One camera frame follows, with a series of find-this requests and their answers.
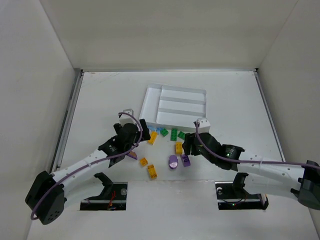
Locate purple square lego brick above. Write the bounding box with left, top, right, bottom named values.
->
left=180, top=154, right=191, bottom=167

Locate green long lego brick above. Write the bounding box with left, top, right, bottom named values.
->
left=170, top=128, right=178, bottom=142

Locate purple butterfly arch lego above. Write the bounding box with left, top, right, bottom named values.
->
left=127, top=151, right=138, bottom=160

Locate purple round lego piece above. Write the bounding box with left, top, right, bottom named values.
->
left=168, top=155, right=179, bottom=170

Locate small yellow lego brick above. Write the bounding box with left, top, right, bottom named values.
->
left=139, top=157, right=148, bottom=167

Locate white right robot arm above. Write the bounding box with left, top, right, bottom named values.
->
left=182, top=132, right=320, bottom=210

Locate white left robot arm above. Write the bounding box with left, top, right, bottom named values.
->
left=25, top=118, right=151, bottom=225

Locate white divided sorting tray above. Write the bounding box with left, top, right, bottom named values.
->
left=139, top=83, right=207, bottom=132

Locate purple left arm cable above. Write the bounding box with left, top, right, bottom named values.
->
left=30, top=112, right=144, bottom=221

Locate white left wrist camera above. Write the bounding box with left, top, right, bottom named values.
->
left=119, top=108, right=135, bottom=126

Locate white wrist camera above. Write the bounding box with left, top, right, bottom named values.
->
left=194, top=117, right=211, bottom=134
left=119, top=108, right=135, bottom=126

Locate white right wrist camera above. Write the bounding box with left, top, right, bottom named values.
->
left=194, top=117, right=211, bottom=134

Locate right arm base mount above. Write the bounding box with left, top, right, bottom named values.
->
left=215, top=173, right=269, bottom=211

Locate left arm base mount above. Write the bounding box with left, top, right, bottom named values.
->
left=79, top=172, right=128, bottom=211

